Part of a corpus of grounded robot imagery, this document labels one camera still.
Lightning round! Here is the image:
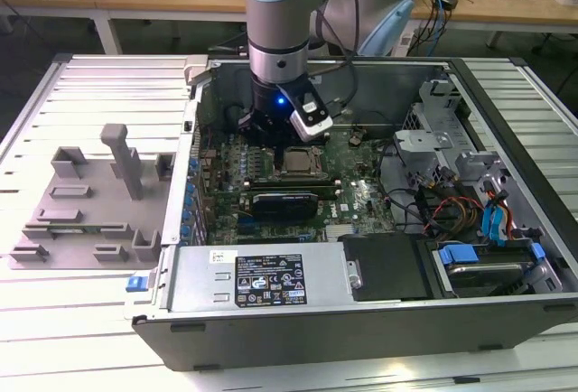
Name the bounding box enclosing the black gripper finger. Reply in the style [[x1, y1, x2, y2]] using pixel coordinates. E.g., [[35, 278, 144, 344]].
[[238, 112, 286, 176]]

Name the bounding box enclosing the silver CPU plate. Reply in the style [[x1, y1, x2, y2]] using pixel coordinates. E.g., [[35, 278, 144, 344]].
[[284, 149, 314, 172]]

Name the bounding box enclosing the CPU socket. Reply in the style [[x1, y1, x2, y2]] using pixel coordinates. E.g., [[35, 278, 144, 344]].
[[269, 143, 330, 181]]

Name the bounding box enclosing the black graphics card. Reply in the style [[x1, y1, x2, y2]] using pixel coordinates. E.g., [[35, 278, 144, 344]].
[[250, 189, 320, 220]]

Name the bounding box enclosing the black RAM slot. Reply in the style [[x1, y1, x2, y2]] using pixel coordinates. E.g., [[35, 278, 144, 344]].
[[246, 182, 342, 192], [245, 179, 342, 188], [245, 177, 342, 184]]

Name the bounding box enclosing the silver finned chipset heatsink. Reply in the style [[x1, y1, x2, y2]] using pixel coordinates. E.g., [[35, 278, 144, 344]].
[[325, 224, 359, 238]]

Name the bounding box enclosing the green motherboard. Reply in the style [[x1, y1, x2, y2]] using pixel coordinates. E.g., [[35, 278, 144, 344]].
[[193, 123, 401, 247]]

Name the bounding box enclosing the silver power supply unit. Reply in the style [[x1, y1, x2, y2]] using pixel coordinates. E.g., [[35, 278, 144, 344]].
[[167, 243, 358, 314]]

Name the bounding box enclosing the metal disk bay cage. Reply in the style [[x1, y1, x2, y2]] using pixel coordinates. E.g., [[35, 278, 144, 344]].
[[391, 76, 473, 165]]

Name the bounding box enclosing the grey parts rack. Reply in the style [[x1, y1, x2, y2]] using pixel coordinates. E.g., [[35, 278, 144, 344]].
[[7, 123, 178, 271]]

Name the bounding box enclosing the black and silver PC case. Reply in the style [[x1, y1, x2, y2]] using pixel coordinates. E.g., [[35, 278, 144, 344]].
[[131, 55, 578, 373]]

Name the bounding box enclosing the green RAM stick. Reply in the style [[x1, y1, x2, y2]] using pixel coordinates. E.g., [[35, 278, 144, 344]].
[[22, 223, 130, 237]]

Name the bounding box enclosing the hard disk in blue carrier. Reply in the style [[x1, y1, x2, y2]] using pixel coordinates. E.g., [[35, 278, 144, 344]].
[[432, 240, 545, 298]]

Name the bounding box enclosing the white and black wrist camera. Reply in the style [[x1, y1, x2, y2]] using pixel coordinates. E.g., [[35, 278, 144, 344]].
[[288, 88, 335, 143]]

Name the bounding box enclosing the yellow and red wire bundle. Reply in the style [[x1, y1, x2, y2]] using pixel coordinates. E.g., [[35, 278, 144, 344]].
[[424, 192, 480, 235]]

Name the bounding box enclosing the blue data wire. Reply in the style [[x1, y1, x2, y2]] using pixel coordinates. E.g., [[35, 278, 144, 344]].
[[480, 186, 511, 245]]

